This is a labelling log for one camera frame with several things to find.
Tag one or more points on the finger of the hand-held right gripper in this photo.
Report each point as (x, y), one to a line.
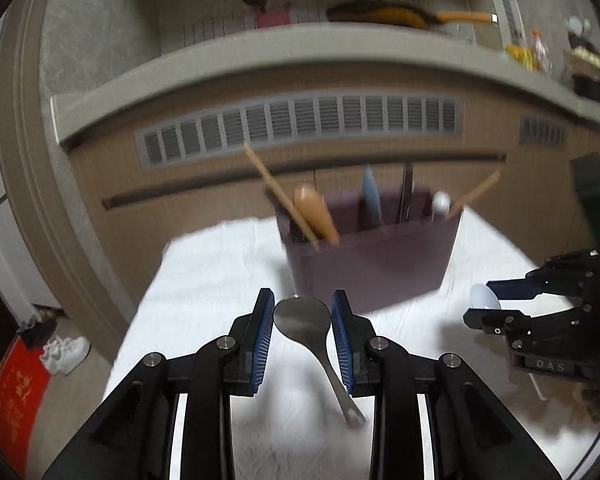
(495, 320)
(510, 288)

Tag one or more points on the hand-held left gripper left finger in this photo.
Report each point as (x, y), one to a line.
(262, 340)

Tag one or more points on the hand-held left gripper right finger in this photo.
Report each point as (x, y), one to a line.
(341, 340)

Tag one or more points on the white spoon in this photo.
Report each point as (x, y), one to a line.
(482, 297)

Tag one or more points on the grey metal spoon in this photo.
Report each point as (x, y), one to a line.
(300, 317)

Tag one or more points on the purple plastic utensil holder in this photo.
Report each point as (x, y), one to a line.
(380, 260)

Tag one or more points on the wooden chopstick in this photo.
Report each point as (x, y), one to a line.
(275, 187)
(475, 192)

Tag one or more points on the white ball-ended black stirrer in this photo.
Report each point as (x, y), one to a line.
(441, 202)

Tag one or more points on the wooden spoon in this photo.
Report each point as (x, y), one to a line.
(312, 210)

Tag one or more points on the blue plastic spoon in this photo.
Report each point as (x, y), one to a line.
(371, 195)

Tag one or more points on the white textured towel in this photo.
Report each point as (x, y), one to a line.
(205, 280)

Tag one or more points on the wooden kitchen cabinet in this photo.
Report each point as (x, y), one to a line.
(205, 195)

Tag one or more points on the short grey vent grille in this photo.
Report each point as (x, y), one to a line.
(542, 131)

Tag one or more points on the white sneaker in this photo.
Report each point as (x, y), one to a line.
(65, 354)

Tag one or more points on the black pot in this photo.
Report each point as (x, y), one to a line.
(592, 90)

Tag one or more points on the long grey vent grille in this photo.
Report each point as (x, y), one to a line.
(300, 120)

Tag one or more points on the dark shoe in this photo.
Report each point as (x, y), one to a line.
(35, 332)

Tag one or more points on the clear bottle with orange cap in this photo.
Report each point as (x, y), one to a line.
(541, 52)

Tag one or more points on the bowl of white food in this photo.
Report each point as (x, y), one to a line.
(587, 57)

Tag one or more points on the red doormat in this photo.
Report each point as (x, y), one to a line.
(15, 395)

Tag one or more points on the white round ornament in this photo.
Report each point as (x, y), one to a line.
(578, 25)

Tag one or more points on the beige kitchen countertop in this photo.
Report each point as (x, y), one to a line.
(230, 60)

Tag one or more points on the cartoon girl wall sticker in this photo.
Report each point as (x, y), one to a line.
(269, 0)

